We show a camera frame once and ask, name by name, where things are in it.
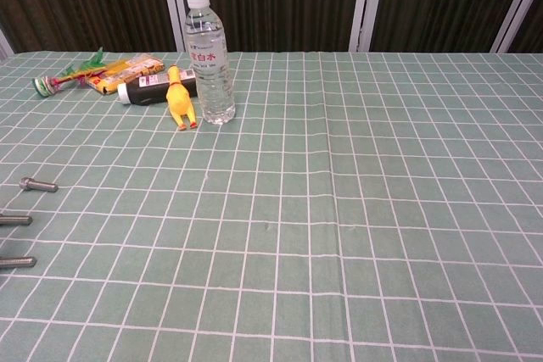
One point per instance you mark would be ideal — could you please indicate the metal bolt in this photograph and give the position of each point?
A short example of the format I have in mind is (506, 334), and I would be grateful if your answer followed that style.
(17, 262)
(38, 185)
(15, 220)

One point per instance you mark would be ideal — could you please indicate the green checked tablecloth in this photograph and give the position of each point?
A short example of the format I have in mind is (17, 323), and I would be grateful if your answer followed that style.
(339, 209)

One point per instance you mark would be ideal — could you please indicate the yellow rubber chicken toy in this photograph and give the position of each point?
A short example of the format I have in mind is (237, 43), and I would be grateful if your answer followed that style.
(178, 97)

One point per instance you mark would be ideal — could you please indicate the clear plastic water bottle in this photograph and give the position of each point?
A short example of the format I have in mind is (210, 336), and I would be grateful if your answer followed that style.
(210, 61)

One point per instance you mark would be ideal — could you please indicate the dark brown white-capped bottle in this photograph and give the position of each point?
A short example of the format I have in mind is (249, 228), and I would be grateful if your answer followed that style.
(142, 90)

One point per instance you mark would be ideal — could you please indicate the dark corrugated partition panel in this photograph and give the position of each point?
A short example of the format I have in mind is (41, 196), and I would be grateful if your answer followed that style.
(85, 1)
(441, 1)
(275, 1)
(532, 35)

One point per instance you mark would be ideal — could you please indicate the yellow snack packet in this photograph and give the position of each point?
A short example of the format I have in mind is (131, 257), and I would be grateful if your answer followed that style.
(127, 69)

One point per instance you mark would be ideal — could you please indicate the green feather shuttlecock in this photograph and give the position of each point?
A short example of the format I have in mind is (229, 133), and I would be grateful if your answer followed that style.
(44, 85)

